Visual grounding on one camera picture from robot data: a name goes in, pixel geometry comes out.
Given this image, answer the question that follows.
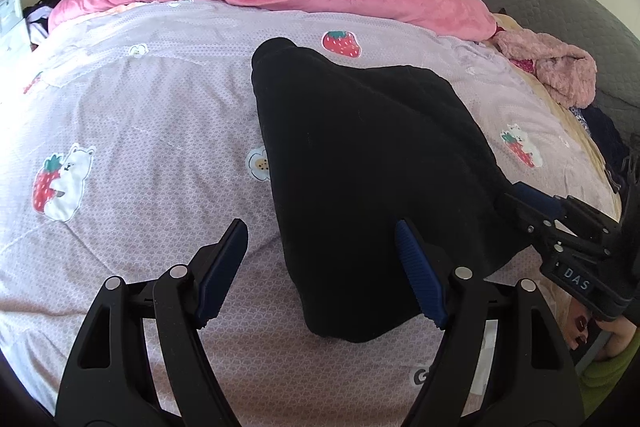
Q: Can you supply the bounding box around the grey quilted headboard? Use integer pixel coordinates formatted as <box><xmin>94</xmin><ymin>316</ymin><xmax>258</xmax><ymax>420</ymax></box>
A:
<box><xmin>483</xmin><ymin>0</ymin><xmax>640</xmax><ymax>150</ymax></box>

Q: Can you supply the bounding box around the lilac patterned bed sheet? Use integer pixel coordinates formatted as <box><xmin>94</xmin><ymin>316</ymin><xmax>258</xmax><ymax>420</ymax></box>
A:
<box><xmin>1</xmin><ymin>0</ymin><xmax>620</xmax><ymax>426</ymax></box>

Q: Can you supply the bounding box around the black orange sweatshirt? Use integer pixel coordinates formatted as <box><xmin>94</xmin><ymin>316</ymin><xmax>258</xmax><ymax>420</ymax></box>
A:
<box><xmin>250</xmin><ymin>38</ymin><xmax>527</xmax><ymax>343</ymax></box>

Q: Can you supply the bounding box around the dark navy garment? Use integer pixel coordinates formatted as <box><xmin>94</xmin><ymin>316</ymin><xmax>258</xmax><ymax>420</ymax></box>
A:
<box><xmin>570</xmin><ymin>105</ymin><xmax>630</xmax><ymax>194</ymax></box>

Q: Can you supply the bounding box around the green sleeve forearm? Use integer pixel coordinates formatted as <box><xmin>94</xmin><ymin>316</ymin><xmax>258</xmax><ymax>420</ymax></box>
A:
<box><xmin>578</xmin><ymin>335</ymin><xmax>639</xmax><ymax>417</ymax></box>

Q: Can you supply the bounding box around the right hand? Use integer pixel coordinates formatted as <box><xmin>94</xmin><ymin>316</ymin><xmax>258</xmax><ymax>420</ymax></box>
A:
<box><xmin>537</xmin><ymin>281</ymin><xmax>640</xmax><ymax>363</ymax></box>

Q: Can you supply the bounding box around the fluffy pink garment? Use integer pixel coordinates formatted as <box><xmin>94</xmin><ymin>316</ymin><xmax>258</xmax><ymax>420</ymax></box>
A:
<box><xmin>490</xmin><ymin>29</ymin><xmax>598</xmax><ymax>109</ymax></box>

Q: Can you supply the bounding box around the beige blanket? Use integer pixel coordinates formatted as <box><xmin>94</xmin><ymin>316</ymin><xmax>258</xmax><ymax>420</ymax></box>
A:
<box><xmin>485</xmin><ymin>14</ymin><xmax>623</xmax><ymax>202</ymax></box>

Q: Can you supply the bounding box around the cluttered white side table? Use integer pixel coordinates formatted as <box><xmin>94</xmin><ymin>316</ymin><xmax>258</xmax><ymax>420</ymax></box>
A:
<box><xmin>0</xmin><ymin>0</ymin><xmax>32</xmax><ymax>58</ymax></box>

